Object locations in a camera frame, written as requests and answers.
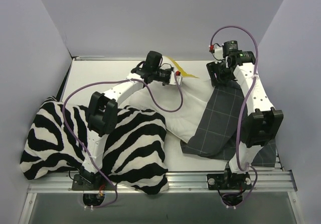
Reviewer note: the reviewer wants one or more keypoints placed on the zebra striped cushion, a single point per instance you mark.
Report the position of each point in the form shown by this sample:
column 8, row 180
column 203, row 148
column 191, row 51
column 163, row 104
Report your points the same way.
column 134, row 152

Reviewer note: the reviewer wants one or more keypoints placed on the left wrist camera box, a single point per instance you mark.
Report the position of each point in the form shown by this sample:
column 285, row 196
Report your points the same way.
column 177, row 78

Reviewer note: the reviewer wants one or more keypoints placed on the aluminium rail frame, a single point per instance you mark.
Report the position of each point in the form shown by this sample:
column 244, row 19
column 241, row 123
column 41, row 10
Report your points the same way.
column 134, row 152

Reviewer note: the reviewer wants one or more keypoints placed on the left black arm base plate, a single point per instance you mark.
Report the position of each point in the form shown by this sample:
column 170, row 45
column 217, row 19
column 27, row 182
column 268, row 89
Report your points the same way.
column 80, row 184

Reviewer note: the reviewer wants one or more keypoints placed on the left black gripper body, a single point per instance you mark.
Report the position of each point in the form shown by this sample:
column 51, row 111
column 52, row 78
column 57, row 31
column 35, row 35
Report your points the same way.
column 167, row 75

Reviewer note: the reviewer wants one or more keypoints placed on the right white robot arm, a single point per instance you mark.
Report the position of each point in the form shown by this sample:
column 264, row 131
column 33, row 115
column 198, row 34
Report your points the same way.
column 259, row 121

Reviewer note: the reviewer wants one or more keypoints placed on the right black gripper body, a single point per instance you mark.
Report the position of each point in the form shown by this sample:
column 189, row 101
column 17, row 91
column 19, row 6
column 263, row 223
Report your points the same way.
column 216, row 71

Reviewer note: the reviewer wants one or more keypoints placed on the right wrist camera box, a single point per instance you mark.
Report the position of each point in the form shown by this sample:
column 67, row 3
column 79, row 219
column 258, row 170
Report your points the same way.
column 217, row 51

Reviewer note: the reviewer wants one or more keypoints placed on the white pillow with yellow edge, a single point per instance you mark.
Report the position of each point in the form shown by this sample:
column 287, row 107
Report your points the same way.
column 182, row 107

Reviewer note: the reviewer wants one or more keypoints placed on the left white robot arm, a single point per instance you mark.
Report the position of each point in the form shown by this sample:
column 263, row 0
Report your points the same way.
column 103, row 108

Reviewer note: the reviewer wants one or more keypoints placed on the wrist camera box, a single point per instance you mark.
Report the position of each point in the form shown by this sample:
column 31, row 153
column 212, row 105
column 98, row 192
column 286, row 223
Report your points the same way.
column 177, row 78
column 217, row 51

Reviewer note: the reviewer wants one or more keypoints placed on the dark grey checked pillowcase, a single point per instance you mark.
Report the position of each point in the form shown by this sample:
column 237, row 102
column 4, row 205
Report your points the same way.
column 215, row 136

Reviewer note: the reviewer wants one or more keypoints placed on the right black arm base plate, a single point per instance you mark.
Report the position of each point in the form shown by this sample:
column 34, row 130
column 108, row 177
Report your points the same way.
column 233, row 181

